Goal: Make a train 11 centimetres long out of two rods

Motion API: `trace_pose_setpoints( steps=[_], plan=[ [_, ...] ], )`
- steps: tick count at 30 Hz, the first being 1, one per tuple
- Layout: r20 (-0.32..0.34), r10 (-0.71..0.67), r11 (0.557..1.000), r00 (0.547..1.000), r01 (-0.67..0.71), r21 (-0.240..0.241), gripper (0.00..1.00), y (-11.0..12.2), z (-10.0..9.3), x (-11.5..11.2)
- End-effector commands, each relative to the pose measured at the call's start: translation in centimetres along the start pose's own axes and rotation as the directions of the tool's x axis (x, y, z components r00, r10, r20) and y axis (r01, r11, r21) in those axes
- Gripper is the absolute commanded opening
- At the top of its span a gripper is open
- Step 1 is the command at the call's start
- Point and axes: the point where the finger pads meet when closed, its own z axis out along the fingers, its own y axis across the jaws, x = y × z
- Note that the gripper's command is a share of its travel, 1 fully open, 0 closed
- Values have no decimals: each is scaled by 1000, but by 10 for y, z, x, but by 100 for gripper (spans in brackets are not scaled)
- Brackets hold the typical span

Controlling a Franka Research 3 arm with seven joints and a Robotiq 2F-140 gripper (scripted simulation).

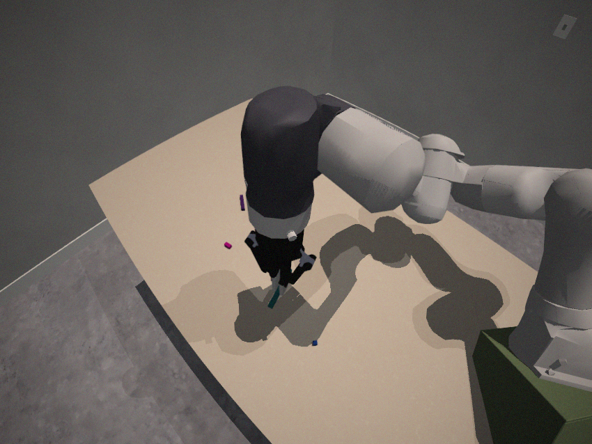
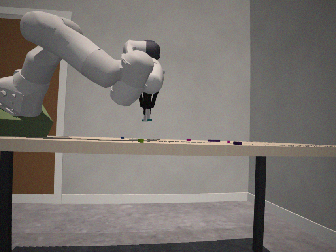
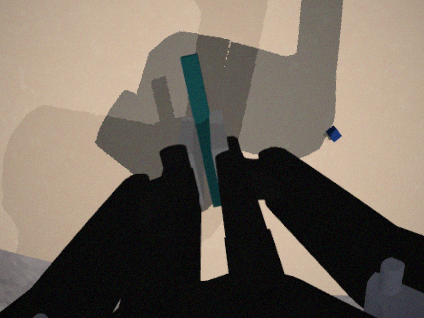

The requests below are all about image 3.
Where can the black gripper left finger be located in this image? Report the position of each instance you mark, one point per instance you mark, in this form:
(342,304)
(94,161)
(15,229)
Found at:
(87,278)

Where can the small dark blue block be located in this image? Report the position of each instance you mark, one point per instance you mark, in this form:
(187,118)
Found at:
(333,133)

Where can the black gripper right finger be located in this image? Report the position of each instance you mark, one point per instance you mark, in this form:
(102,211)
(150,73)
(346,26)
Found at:
(378,264)

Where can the turquoise rod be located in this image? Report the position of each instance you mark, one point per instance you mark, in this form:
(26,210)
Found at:
(200,111)

